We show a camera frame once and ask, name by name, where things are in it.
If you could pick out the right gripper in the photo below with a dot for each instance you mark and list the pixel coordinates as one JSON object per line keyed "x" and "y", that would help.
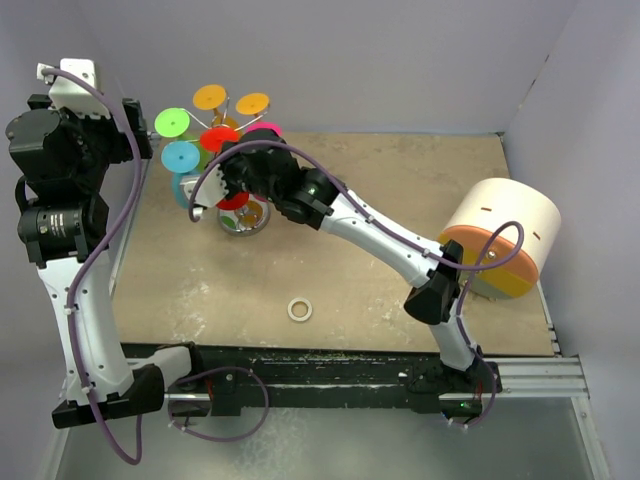
{"x": 225, "y": 169}

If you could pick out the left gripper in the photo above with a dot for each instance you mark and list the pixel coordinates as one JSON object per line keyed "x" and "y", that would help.
{"x": 71, "y": 119}

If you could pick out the pink plastic wine glass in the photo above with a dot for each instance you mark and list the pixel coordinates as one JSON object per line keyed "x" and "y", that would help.
{"x": 262, "y": 131}

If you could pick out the red plastic wine glass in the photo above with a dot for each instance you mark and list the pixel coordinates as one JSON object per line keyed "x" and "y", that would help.
{"x": 217, "y": 140}

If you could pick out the orange wine glass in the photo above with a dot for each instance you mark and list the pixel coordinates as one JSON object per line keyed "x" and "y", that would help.
{"x": 254, "y": 105}
{"x": 214, "y": 98}

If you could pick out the blue plastic wine glass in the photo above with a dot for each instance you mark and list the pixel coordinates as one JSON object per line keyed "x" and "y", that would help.
{"x": 180, "y": 158}

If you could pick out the orange wine glass front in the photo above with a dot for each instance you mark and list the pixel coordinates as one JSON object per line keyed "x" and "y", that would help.
{"x": 214, "y": 98}

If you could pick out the green plastic wine glass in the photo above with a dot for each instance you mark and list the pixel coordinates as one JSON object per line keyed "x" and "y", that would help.
{"x": 175, "y": 124}

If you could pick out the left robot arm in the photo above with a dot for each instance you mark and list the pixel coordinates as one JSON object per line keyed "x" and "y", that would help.
{"x": 63, "y": 220}

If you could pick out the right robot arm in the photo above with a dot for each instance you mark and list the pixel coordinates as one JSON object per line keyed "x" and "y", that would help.
{"x": 312, "y": 196}

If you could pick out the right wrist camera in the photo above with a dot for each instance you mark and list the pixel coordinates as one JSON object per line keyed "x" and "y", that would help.
{"x": 211, "y": 192}

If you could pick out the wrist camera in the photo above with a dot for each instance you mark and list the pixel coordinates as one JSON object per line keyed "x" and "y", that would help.
{"x": 211, "y": 192}
{"x": 68, "y": 94}

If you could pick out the chrome wire wine glass rack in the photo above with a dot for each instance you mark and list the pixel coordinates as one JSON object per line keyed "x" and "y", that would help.
{"x": 250, "y": 218}

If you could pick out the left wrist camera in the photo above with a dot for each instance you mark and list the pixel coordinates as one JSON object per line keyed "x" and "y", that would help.
{"x": 68, "y": 94}

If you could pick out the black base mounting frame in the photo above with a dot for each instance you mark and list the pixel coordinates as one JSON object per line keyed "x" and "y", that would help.
{"x": 243, "y": 377}

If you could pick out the aluminium rail frame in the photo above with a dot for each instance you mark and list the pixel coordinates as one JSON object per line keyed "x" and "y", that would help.
{"x": 526, "y": 377}

